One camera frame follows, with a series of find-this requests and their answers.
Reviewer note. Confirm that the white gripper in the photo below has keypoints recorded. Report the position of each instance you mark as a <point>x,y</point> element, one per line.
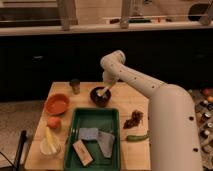
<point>109,79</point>

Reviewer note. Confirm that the white dish brush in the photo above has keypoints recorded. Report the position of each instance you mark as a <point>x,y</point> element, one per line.
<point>101,92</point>

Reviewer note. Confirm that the dark purple bowl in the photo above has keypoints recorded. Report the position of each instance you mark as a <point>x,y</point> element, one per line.
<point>100,101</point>

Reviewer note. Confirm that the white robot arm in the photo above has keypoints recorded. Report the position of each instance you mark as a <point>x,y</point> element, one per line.
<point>173,131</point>

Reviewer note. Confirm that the orange bowl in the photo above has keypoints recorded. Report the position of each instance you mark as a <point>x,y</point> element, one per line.
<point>56,104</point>

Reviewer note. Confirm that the green plastic tray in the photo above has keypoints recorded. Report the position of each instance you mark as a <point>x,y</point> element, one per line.
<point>105,120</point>

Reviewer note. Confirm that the brown dried food pile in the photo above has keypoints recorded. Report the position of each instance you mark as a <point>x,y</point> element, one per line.
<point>134,121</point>

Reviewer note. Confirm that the grey cloth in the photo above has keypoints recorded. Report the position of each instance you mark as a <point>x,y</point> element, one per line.
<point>105,141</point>

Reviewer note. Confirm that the green chili pepper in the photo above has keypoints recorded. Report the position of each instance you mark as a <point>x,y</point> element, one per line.
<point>136,138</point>

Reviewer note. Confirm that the orange fruit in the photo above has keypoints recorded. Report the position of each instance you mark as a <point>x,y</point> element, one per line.
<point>54,122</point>

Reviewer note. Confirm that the tan wooden block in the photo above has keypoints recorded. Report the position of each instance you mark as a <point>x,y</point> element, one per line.
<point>82,153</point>

